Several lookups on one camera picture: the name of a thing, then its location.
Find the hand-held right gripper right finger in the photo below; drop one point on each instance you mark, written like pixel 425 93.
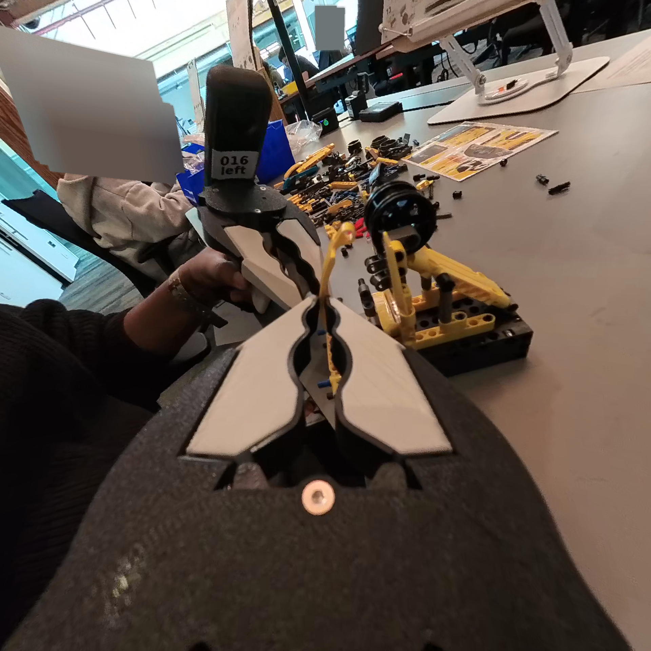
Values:
pixel 391 402

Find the flat black box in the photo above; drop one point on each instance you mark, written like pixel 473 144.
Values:
pixel 381 111

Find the pale poster board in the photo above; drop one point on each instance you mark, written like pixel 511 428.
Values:
pixel 244 30

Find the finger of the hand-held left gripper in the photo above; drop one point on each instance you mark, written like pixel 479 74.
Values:
pixel 254 249
pixel 305 244

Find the person's left forearm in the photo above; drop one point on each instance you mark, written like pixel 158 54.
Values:
pixel 152 325

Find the pile of small toy parts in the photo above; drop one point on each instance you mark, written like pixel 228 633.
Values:
pixel 346 188

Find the person's left hand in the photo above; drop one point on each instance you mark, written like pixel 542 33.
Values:
pixel 213 279

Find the black device with green light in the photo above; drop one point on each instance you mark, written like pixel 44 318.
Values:
pixel 325 119

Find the person's black sweater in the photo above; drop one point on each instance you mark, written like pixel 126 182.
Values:
pixel 51 457

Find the white paper sheet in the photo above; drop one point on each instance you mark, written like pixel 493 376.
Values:
pixel 633 66

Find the blue storage bin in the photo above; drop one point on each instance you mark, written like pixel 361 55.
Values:
pixel 277 152

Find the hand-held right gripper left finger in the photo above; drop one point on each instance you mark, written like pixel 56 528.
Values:
pixel 249 402

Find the yellow curved toy panel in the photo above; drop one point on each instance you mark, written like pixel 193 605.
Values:
pixel 330 358

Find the black pole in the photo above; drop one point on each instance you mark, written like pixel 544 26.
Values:
pixel 290 51

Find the black office chair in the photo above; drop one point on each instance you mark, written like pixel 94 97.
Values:
pixel 35 206

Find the yellow black toy brick model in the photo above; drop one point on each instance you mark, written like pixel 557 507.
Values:
pixel 473 340

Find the yellow instruction leaflet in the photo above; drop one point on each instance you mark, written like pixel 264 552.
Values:
pixel 483 150

